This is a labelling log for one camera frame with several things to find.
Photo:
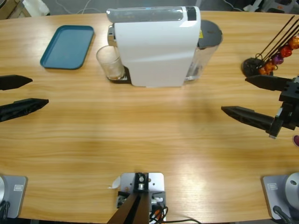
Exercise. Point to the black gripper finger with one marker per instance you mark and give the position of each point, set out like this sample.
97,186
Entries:
21,108
11,82

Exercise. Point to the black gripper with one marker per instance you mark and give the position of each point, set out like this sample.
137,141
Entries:
290,105

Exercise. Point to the clear drinking glass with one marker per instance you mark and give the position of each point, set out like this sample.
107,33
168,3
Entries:
112,67

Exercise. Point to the white capsule coffee machine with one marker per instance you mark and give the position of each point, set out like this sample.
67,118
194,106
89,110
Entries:
154,51

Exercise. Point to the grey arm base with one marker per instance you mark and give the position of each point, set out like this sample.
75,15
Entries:
273,198
16,198

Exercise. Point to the orange coffee capsule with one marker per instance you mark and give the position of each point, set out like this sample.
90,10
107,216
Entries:
294,42
264,71
270,66

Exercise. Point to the purple coffee capsule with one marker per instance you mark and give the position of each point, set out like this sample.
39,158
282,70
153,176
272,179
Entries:
278,59

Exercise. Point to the dark red coffee capsule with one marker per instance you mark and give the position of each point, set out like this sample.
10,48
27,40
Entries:
296,140

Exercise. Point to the black capsule rack stand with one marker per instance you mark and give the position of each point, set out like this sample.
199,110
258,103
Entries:
251,66

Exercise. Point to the teal plastic tray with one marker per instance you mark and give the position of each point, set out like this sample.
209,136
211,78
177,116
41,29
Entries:
67,46

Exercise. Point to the wooden crate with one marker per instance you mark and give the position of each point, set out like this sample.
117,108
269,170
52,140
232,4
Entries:
11,9

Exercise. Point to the clear water tank black lid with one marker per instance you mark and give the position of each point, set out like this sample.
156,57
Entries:
210,32

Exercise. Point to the grey stool with orange mark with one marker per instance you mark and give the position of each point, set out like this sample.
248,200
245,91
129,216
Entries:
278,8

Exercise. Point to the white tape scrap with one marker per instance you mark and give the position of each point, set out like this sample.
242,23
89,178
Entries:
115,183

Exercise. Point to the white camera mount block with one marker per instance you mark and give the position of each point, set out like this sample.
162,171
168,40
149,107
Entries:
155,184

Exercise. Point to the dark camera post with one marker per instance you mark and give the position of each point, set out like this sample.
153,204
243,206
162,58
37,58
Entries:
133,210

